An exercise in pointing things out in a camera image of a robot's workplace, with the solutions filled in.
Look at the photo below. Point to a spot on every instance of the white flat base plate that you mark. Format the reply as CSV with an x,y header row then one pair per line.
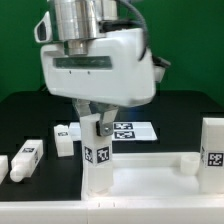
x,y
133,131

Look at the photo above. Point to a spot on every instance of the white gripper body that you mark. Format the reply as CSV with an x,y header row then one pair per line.
x,y
111,73

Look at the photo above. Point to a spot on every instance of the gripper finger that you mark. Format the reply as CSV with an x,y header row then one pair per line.
x,y
107,116
83,107

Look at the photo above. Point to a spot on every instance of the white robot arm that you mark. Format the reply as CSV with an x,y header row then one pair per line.
x,y
76,22

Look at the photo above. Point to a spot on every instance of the white front rail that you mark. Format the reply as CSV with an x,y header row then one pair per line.
x,y
204,209

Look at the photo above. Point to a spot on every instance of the white desk top tray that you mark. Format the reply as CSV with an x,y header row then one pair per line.
x,y
149,175

